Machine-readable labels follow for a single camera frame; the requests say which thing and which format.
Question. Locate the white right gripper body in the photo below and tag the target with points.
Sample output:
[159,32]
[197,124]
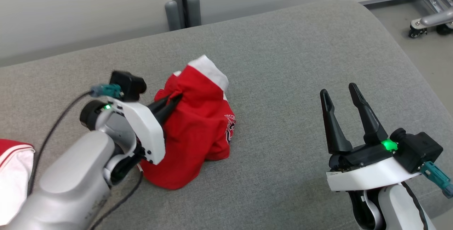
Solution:
[368,177]

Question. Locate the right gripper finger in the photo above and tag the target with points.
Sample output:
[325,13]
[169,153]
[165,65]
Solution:
[336,134]
[370,124]

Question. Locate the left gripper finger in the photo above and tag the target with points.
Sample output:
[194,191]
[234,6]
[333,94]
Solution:
[161,103]
[168,111]

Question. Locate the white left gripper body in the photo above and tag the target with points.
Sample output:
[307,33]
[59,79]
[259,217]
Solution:
[145,131]

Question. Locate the red shorts with white band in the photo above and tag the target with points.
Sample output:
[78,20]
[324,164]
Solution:
[198,134]

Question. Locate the red and white Bulls jersey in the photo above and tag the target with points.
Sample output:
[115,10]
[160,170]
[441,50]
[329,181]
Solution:
[14,177]

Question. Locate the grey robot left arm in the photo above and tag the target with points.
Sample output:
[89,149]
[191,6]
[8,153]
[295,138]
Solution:
[70,173]

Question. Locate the black castor wheel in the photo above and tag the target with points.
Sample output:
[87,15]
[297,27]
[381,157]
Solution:
[445,29]
[415,32]

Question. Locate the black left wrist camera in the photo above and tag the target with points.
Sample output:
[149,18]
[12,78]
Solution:
[127,85]

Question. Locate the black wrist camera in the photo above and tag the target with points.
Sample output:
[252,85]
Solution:
[127,85]
[419,150]

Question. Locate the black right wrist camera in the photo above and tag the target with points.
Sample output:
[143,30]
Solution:
[419,150]

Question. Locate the teal left camera connector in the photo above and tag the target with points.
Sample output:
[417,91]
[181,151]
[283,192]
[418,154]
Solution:
[106,90]

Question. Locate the teal camera connector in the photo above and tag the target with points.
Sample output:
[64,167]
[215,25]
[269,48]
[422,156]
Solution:
[437,178]
[106,90]

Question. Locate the teal right camera connector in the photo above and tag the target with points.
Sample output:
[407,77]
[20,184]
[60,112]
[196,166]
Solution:
[437,178]

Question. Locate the grey rounded post foot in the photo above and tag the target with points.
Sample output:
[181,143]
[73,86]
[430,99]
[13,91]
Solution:
[194,10]
[172,16]

